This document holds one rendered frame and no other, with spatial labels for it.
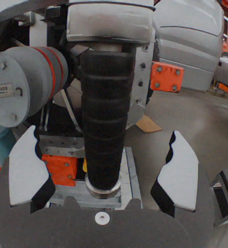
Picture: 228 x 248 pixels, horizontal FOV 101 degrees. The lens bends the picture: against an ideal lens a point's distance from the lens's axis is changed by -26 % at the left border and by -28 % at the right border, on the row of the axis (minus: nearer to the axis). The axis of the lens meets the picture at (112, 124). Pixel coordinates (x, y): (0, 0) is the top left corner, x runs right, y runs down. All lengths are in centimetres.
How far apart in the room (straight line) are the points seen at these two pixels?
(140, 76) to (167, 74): 7
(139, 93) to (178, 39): 58
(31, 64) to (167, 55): 70
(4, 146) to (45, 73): 22
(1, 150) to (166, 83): 45
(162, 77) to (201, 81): 65
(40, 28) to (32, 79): 18
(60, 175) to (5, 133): 28
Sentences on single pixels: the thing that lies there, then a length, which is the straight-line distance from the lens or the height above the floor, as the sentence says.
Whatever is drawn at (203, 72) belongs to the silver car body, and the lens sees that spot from 95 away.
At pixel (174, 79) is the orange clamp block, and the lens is 34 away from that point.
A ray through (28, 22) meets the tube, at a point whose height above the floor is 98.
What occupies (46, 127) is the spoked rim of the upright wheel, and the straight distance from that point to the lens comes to 54.
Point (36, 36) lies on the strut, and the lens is 35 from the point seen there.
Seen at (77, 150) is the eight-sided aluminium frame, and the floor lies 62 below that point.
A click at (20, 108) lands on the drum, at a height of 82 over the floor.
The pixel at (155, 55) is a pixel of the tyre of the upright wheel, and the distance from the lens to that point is 40.
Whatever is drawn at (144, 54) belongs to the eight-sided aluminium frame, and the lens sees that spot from 31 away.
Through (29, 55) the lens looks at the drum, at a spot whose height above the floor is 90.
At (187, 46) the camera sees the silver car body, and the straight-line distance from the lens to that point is 87.
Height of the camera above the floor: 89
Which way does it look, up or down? 31 degrees down
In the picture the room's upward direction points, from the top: 4 degrees clockwise
